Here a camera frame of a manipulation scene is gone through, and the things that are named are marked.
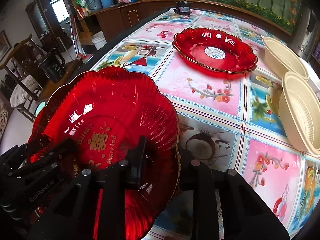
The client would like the colourful patterned tablecloth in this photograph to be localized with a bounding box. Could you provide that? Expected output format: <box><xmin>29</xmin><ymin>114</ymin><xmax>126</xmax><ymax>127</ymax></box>
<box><xmin>92</xmin><ymin>9</ymin><xmax>319</xmax><ymax>238</ymax></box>

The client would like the beige ribbed bowl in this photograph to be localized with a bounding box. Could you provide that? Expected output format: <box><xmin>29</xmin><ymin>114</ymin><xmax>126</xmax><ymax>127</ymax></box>
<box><xmin>278</xmin><ymin>72</ymin><xmax>319</xmax><ymax>157</ymax></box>
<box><xmin>262</xmin><ymin>36</ymin><xmax>309</xmax><ymax>81</ymax></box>

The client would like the dark wooden cabinet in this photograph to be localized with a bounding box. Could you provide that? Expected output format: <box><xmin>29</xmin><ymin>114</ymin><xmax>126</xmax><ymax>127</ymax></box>
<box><xmin>63</xmin><ymin>0</ymin><xmax>175</xmax><ymax>45</ymax></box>

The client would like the small black jar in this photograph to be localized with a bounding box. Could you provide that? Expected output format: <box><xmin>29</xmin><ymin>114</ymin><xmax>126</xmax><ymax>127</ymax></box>
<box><xmin>174</xmin><ymin>0</ymin><xmax>191</xmax><ymax>15</ymax></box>

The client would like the white plastic bucket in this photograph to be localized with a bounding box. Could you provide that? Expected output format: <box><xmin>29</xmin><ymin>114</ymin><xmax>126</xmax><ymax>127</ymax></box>
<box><xmin>91</xmin><ymin>31</ymin><xmax>107</xmax><ymax>50</ymax></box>

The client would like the red glass plate with sticker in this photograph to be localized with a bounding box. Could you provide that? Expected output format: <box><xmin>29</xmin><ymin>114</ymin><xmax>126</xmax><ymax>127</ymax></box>
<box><xmin>172</xmin><ymin>28</ymin><xmax>258</xmax><ymax>76</ymax></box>

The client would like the red glass plate with lettering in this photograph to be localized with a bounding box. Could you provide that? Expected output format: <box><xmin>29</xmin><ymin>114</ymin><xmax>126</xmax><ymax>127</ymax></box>
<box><xmin>26</xmin><ymin>66</ymin><xmax>181</xmax><ymax>239</ymax></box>

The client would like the wooden chair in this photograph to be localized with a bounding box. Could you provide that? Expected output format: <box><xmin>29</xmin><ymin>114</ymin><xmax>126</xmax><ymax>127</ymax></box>
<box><xmin>1</xmin><ymin>34</ymin><xmax>48</xmax><ymax>122</ymax></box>

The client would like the stainless steel thermos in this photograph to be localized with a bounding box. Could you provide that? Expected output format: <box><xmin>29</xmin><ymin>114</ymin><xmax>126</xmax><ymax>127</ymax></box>
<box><xmin>288</xmin><ymin>1</ymin><xmax>319</xmax><ymax>61</ymax></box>

